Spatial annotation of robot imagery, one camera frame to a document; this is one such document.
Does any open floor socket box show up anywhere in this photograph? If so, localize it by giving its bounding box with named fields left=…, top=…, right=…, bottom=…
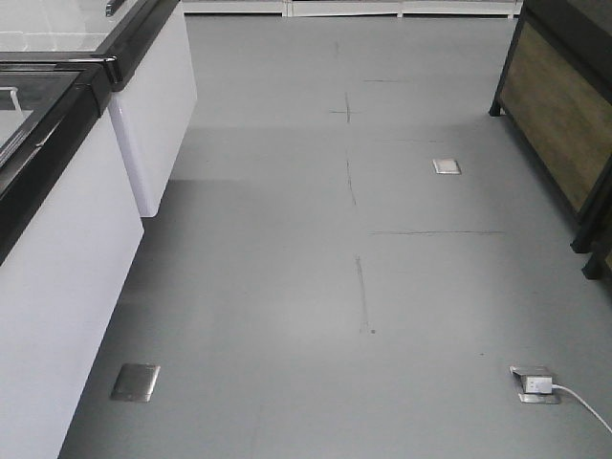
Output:
left=509, top=365, right=560, bottom=404

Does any left steel floor plate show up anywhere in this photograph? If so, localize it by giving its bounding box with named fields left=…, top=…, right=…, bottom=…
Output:
left=110, top=363, right=161, bottom=403

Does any black wooden display stand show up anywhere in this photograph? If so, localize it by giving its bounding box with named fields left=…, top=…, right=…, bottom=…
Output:
left=489, top=1, right=611, bottom=279

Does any far steel floor plate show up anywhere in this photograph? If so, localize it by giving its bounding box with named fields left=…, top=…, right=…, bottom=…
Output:
left=432, top=159, right=462, bottom=175

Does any steel floor plate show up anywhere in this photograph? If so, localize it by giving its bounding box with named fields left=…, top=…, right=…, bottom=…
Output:
left=110, top=363, right=161, bottom=403
left=432, top=159, right=462, bottom=175

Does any white chest freezer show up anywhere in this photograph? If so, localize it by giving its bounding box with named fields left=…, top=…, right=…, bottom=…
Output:
left=1, top=64, right=143, bottom=458
left=1, top=0, right=197, bottom=217

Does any white power cable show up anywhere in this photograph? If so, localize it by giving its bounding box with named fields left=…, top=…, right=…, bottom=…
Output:
left=552, top=384, right=612, bottom=433

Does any far white chest freezer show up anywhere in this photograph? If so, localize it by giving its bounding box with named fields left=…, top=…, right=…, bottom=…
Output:
left=1, top=0, right=197, bottom=217

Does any near white chest freezer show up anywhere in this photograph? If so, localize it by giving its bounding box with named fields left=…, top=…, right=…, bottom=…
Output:
left=1, top=64, right=143, bottom=458

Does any white shelf base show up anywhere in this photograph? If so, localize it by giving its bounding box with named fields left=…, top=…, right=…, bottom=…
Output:
left=183, top=0, right=523, bottom=17

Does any white power plug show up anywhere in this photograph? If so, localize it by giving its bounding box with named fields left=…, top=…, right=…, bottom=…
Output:
left=521, top=375, right=553, bottom=395

